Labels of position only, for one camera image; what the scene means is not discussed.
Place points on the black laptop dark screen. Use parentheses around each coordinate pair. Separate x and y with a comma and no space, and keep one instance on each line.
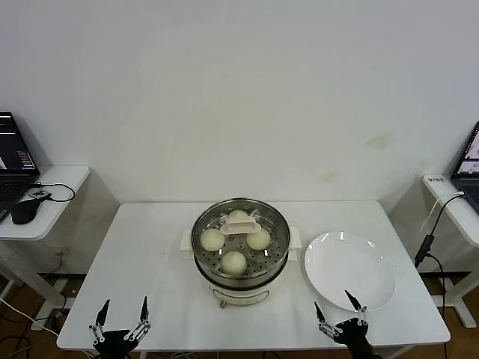
(15,153)

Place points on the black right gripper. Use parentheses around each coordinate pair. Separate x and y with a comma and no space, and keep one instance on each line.
(355,336)

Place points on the black laptop pink screen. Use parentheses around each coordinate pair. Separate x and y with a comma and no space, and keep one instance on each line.
(469,164)

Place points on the stainless steel pot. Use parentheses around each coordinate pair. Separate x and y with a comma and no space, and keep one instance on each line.
(198,261)

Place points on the white steamed baozi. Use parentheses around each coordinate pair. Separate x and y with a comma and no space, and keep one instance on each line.
(212,240)
(234,263)
(235,215)
(259,241)

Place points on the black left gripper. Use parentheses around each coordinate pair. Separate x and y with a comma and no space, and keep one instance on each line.
(114,344)

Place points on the white round plate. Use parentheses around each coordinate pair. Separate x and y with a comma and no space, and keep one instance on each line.
(348,261)

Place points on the small black usb hub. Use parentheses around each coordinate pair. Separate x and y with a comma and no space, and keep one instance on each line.
(40,194)

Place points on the black computer mouse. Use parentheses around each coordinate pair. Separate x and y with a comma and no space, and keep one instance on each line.
(24,213)

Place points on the white printed label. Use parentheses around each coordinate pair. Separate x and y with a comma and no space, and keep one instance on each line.
(437,179)

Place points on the white side table with label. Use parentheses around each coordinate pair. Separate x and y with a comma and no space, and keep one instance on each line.
(464,224)

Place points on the white side table with mouse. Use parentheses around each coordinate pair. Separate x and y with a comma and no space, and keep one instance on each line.
(63,217)

